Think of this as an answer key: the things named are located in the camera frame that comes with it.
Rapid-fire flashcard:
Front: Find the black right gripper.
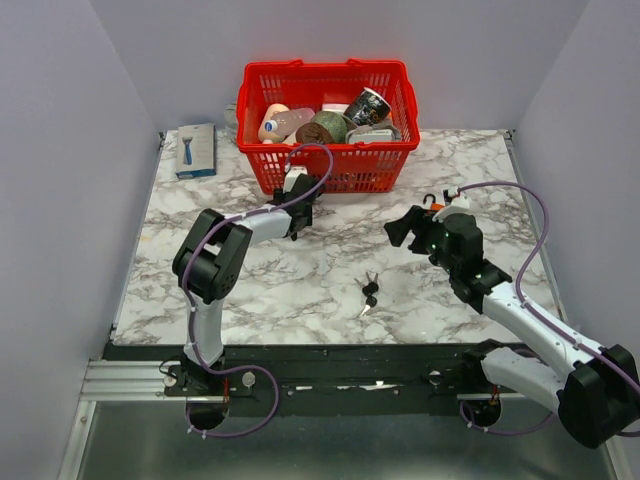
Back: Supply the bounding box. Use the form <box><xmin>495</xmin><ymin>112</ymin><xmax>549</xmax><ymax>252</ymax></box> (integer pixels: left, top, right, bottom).
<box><xmin>385</xmin><ymin>203</ymin><xmax>459</xmax><ymax>275</ymax></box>

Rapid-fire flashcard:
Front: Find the orange black Opel padlock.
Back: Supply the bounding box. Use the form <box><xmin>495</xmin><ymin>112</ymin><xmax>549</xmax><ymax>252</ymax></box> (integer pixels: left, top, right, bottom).
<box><xmin>422</xmin><ymin>193</ymin><xmax>445</xmax><ymax>212</ymax></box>

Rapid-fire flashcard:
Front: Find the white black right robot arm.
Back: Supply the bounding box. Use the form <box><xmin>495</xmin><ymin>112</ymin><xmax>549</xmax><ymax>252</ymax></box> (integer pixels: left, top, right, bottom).
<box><xmin>384</xmin><ymin>206</ymin><xmax>639</xmax><ymax>448</ymax></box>

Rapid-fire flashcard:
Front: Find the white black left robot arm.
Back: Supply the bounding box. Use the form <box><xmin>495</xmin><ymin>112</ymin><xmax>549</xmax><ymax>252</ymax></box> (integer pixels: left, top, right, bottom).
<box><xmin>170</xmin><ymin>175</ymin><xmax>321</xmax><ymax>395</ymax></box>

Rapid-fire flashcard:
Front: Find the brown crumpled cloth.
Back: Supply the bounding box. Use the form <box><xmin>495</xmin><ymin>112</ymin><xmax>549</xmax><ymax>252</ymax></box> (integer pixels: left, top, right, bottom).
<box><xmin>295</xmin><ymin>122</ymin><xmax>333</xmax><ymax>145</ymax></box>

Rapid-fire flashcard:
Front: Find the peach round object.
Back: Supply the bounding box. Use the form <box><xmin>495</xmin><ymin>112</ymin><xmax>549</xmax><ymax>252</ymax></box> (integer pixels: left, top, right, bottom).
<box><xmin>257</xmin><ymin>103</ymin><xmax>289</xmax><ymax>143</ymax></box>

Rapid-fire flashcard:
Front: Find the pink plastic bottle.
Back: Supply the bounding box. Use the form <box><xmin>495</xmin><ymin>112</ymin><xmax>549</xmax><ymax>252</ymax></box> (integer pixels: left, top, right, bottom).
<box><xmin>265</xmin><ymin>108</ymin><xmax>315</xmax><ymax>141</ymax></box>

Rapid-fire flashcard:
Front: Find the green round melon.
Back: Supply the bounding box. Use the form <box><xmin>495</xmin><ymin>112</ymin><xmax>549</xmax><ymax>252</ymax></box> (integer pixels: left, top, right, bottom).
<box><xmin>311</xmin><ymin>111</ymin><xmax>347</xmax><ymax>144</ymax></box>

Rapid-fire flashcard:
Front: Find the grey plastic tray container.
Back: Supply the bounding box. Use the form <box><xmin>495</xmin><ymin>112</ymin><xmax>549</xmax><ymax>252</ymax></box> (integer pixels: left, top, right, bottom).
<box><xmin>345</xmin><ymin>125</ymin><xmax>402</xmax><ymax>144</ymax></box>

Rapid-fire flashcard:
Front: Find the red plastic shopping basket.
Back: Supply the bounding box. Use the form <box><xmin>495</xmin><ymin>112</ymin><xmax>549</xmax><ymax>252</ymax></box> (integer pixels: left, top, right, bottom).
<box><xmin>236</xmin><ymin>59</ymin><xmax>420</xmax><ymax>194</ymax></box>

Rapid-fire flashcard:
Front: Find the blue razor package box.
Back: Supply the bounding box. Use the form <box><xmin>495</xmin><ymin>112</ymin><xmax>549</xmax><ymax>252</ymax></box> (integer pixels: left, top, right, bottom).
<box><xmin>175</xmin><ymin>123</ymin><xmax>217</xmax><ymax>180</ymax></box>

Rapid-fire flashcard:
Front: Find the black patterned paper cup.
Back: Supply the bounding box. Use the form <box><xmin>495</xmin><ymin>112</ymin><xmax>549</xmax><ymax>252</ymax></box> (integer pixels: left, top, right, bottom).
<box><xmin>343</xmin><ymin>87</ymin><xmax>391</xmax><ymax>127</ymax></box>

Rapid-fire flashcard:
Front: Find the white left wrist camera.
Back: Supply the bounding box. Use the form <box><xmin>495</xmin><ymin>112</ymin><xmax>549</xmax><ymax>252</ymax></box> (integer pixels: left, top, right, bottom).
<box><xmin>282</xmin><ymin>166</ymin><xmax>307</xmax><ymax>193</ymax></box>

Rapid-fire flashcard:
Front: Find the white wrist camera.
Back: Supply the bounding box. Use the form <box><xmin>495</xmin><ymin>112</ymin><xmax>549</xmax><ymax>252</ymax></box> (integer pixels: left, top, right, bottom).
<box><xmin>438</xmin><ymin>187</ymin><xmax>470</xmax><ymax>218</ymax></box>
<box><xmin>282</xmin><ymin>166</ymin><xmax>307</xmax><ymax>193</ymax></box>

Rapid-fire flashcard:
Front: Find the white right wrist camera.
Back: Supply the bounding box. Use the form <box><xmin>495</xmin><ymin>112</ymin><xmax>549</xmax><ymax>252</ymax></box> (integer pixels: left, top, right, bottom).
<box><xmin>438</xmin><ymin>187</ymin><xmax>470</xmax><ymax>218</ymax></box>

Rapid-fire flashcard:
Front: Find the aluminium extrusion rail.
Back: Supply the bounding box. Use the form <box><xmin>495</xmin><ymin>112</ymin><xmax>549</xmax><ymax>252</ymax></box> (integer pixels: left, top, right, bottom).
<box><xmin>79</xmin><ymin>361</ymin><xmax>186</xmax><ymax>402</ymax></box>

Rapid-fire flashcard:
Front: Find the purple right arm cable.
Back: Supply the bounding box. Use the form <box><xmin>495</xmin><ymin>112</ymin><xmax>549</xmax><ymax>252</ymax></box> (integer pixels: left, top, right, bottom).
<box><xmin>449</xmin><ymin>181</ymin><xmax>640</xmax><ymax>436</ymax></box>

